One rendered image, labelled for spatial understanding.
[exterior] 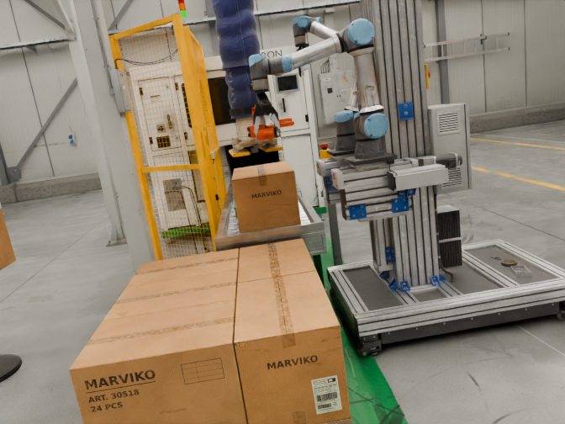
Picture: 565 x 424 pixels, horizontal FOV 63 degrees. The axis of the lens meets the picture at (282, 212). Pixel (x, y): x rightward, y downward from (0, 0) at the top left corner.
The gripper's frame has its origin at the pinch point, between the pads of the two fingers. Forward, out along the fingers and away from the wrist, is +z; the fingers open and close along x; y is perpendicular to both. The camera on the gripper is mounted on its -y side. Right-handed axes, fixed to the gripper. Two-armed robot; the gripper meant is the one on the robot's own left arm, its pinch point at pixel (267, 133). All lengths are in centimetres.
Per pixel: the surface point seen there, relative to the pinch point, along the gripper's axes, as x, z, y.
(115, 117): 89, -19, 143
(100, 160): 152, 24, 362
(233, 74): 7, -32, 53
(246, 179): 7, 31, 70
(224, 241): 28, 66, 65
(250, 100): 0, -17, 49
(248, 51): -3, -43, 50
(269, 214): -4, 55, 69
